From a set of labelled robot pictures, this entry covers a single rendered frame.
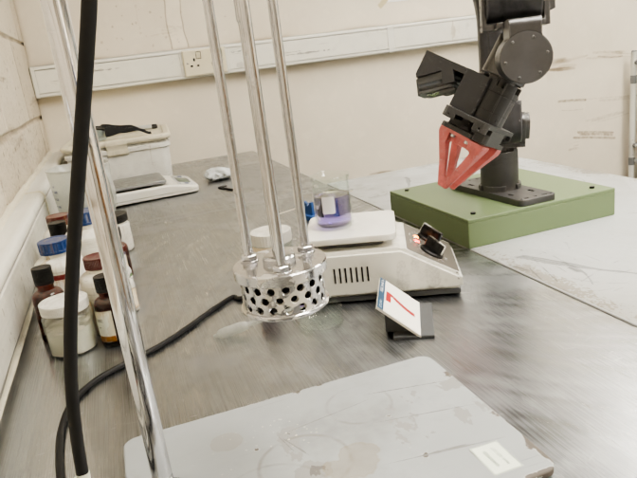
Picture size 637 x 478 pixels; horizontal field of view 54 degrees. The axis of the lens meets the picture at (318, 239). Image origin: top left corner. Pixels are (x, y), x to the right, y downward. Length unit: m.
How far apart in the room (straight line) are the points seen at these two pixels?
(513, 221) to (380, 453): 0.57
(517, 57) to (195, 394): 0.50
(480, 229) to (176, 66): 1.46
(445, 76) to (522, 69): 0.14
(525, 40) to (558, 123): 2.18
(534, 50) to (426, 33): 1.75
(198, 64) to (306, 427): 1.77
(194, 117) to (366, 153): 0.68
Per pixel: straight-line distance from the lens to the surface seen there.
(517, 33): 0.75
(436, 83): 0.86
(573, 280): 0.85
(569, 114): 2.95
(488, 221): 0.98
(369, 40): 2.39
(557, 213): 1.05
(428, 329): 0.71
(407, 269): 0.78
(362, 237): 0.77
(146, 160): 1.89
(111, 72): 2.19
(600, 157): 3.10
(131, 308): 0.43
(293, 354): 0.69
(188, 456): 0.55
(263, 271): 0.43
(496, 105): 0.82
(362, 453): 0.51
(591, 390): 0.61
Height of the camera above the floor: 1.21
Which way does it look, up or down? 17 degrees down
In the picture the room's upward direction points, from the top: 7 degrees counter-clockwise
